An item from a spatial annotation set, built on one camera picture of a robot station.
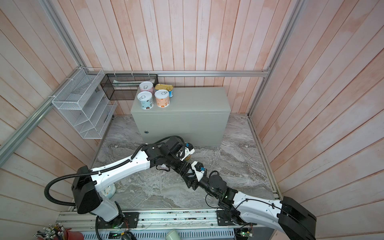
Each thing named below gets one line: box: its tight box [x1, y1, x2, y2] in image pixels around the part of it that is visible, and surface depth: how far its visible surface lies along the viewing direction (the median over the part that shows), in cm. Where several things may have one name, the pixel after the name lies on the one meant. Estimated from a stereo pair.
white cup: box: [165, 228, 181, 240], surface depth 65 cm
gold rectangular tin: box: [154, 83, 174, 98], surface depth 82 cm
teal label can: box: [137, 91, 155, 110], surface depth 75 cm
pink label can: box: [139, 81, 154, 95], surface depth 81 cm
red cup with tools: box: [33, 223, 85, 240], surface depth 59 cm
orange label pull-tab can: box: [154, 89, 170, 108], surface depth 76 cm
